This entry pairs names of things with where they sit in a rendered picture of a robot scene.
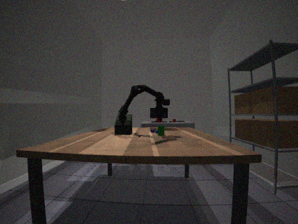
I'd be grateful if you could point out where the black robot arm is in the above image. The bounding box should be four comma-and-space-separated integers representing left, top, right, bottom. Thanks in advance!
118, 85, 170, 122

